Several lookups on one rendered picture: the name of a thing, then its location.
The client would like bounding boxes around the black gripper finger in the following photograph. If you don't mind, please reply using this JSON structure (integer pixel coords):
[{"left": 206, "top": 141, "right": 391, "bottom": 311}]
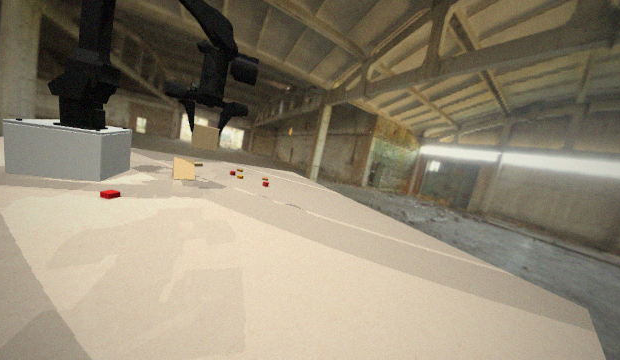
[
  {"left": 179, "top": 98, "right": 195, "bottom": 132},
  {"left": 217, "top": 111, "right": 237, "bottom": 135}
]

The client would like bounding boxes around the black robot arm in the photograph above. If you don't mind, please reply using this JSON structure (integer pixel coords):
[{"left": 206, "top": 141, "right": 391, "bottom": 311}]
[{"left": 47, "top": 0, "right": 259, "bottom": 130}]

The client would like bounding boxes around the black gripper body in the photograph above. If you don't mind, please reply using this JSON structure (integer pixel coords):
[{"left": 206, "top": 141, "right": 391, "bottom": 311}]
[{"left": 165, "top": 67, "right": 249, "bottom": 117}]

